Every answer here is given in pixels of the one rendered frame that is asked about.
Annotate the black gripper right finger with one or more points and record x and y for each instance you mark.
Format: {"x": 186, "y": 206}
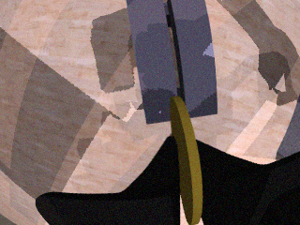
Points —
{"x": 237, "y": 191}

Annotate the gold coin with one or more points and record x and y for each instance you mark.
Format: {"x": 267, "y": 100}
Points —
{"x": 191, "y": 183}

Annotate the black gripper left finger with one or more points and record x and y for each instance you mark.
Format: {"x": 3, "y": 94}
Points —
{"x": 153, "y": 198}

